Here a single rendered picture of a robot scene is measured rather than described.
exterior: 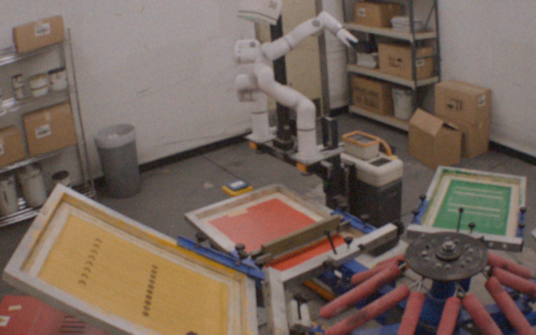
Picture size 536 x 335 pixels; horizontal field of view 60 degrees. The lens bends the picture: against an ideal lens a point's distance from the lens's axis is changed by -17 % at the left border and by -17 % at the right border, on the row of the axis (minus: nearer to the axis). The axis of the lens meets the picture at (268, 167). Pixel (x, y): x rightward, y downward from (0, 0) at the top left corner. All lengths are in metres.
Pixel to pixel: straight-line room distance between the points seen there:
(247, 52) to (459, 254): 1.76
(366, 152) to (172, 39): 3.08
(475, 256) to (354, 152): 1.92
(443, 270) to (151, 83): 4.66
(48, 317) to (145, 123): 4.18
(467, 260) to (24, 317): 1.60
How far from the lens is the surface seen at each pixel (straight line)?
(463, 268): 1.68
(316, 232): 2.44
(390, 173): 3.40
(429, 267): 1.68
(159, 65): 5.88
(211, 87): 6.19
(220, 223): 2.74
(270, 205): 2.86
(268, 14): 2.80
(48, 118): 5.12
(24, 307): 2.13
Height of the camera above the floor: 2.24
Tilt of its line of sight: 23 degrees down
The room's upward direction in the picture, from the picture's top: 5 degrees counter-clockwise
